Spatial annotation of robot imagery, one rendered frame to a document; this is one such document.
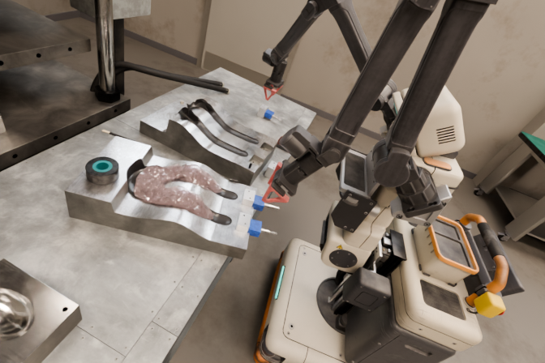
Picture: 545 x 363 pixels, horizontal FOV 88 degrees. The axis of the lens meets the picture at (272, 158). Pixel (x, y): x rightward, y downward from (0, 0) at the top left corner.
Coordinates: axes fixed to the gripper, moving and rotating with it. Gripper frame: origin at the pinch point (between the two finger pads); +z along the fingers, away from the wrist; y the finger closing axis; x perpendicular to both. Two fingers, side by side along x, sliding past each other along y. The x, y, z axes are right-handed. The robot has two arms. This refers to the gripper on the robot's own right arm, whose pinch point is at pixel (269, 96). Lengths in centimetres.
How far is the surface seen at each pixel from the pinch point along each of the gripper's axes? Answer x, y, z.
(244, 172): 14, 55, 5
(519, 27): 151, -223, -64
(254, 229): 28, 77, 4
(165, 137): -21, 56, 8
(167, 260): 11, 95, 11
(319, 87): 4, -202, 63
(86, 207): -14, 97, 4
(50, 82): -82, 53, 13
